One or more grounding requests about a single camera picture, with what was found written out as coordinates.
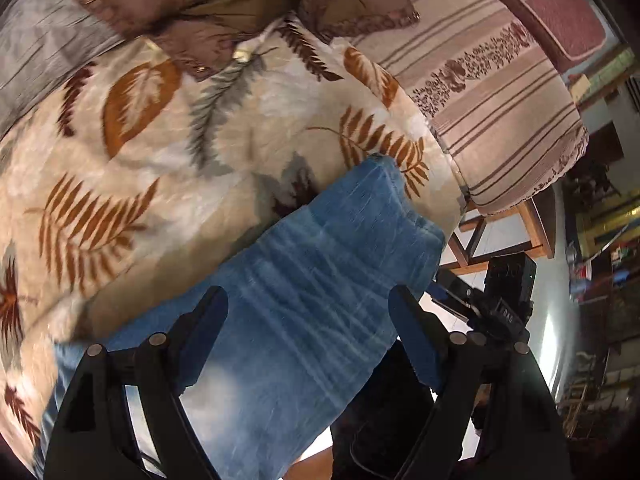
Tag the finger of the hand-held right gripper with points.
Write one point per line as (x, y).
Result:
(452, 291)

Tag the light blue denim pants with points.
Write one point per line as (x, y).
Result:
(305, 305)

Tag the maroon patterned cloth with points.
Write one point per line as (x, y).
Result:
(565, 15)

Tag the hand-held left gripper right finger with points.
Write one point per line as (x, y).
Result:
(415, 327)

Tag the grey quilted pillow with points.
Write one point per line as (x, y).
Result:
(42, 55)

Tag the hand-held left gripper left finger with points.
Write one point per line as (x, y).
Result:
(207, 317)

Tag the striped beige bedsheet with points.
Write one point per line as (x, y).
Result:
(500, 110)

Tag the cluttered shelf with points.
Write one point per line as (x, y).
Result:
(607, 240)

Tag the leaf print fleece blanket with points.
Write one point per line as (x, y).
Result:
(145, 170)

